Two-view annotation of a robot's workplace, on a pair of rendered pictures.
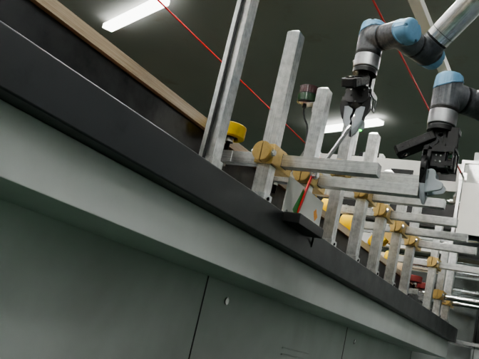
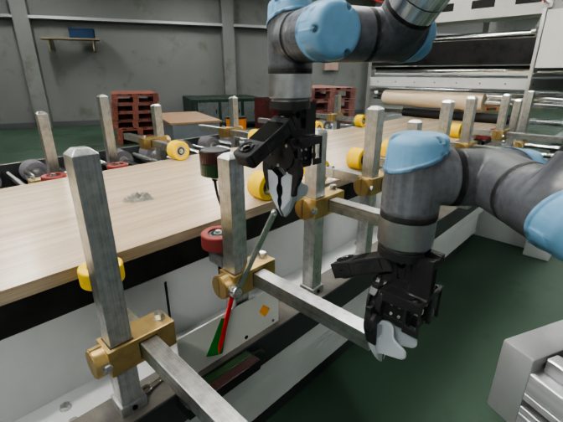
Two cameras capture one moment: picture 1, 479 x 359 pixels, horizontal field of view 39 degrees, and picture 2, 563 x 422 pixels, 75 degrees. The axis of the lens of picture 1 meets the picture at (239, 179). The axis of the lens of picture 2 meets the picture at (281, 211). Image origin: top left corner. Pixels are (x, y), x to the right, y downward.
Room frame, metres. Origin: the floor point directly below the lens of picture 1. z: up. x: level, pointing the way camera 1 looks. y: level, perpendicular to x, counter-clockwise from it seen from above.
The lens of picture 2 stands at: (1.18, -0.44, 1.25)
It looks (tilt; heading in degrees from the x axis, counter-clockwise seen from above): 21 degrees down; 15
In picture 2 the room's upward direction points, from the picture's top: straight up
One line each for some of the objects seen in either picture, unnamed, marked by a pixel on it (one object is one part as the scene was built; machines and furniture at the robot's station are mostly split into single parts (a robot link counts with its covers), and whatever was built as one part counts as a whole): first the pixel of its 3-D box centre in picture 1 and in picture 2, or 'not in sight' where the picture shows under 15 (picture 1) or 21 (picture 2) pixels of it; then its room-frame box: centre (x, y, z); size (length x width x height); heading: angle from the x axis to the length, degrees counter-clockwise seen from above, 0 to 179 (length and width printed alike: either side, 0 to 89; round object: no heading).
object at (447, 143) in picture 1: (440, 149); (404, 283); (1.67, -0.50, 0.97); 0.09 x 0.08 x 0.12; 60
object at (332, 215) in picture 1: (338, 186); (313, 225); (2.02, -0.30, 0.89); 0.04 x 0.04 x 0.48; 60
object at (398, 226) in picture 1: (399, 229); not in sight; (2.69, -0.69, 0.95); 0.14 x 0.06 x 0.05; 150
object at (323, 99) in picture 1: (308, 167); (235, 268); (1.80, -0.18, 0.87); 0.04 x 0.04 x 0.48; 60
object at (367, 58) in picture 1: (365, 64); (288, 88); (1.83, -0.28, 1.22); 0.08 x 0.08 x 0.05
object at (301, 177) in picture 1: (308, 179); (244, 275); (1.82, -0.19, 0.85); 0.14 x 0.06 x 0.05; 150
